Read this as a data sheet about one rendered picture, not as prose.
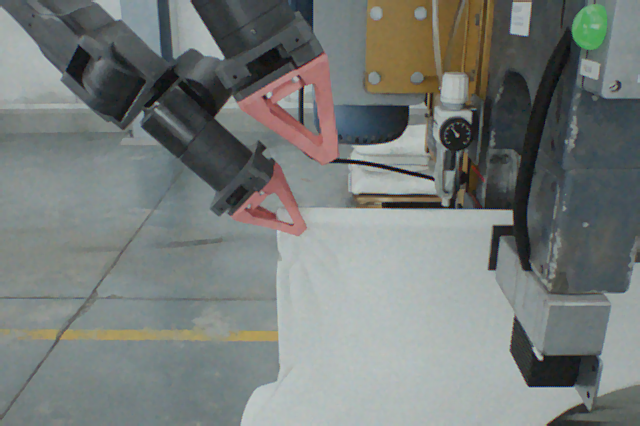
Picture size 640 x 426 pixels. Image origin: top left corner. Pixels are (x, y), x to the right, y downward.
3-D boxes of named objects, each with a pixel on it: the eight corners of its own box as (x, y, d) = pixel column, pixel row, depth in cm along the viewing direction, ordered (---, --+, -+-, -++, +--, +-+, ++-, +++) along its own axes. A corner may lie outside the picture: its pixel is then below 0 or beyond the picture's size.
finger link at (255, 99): (363, 122, 48) (304, 17, 45) (376, 146, 42) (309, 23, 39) (290, 164, 49) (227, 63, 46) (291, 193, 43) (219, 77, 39)
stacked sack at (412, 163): (357, 175, 357) (357, 150, 352) (361, 147, 419) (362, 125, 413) (429, 177, 353) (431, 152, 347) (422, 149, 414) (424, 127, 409)
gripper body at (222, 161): (270, 149, 69) (221, 104, 67) (265, 177, 59) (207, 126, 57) (233, 188, 70) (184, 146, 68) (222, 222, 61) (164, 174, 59)
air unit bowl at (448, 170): (436, 200, 70) (439, 149, 68) (431, 192, 73) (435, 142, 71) (461, 200, 70) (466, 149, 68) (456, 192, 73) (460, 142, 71)
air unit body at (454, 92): (434, 214, 69) (444, 76, 64) (427, 200, 74) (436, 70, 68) (473, 214, 69) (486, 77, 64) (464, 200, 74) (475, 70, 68)
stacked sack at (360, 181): (348, 201, 351) (349, 177, 346) (345, 179, 392) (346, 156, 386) (464, 202, 351) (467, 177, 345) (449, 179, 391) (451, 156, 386)
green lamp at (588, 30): (579, 52, 40) (586, 4, 39) (562, 47, 43) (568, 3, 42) (617, 52, 40) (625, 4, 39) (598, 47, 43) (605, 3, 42)
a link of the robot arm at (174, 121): (123, 128, 61) (150, 95, 57) (155, 96, 66) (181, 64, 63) (177, 173, 63) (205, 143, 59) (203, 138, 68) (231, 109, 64)
